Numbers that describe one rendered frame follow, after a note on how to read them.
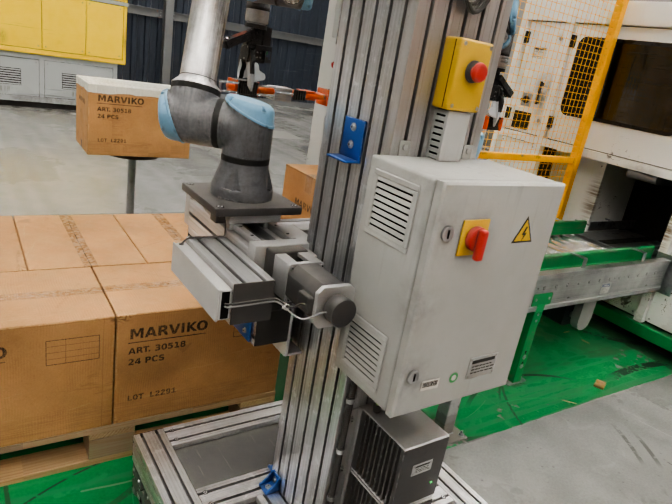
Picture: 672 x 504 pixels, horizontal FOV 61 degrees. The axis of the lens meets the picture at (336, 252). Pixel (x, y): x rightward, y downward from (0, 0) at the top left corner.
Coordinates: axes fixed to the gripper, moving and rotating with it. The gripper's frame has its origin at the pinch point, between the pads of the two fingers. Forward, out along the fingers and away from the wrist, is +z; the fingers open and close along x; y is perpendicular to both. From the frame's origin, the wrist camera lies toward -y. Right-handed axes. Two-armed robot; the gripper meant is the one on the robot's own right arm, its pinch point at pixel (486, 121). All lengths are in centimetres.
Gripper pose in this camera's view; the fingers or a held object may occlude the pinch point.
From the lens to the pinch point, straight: 231.7
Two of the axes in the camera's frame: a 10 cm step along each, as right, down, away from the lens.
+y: -8.4, 0.6, -5.5
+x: 5.3, 3.7, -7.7
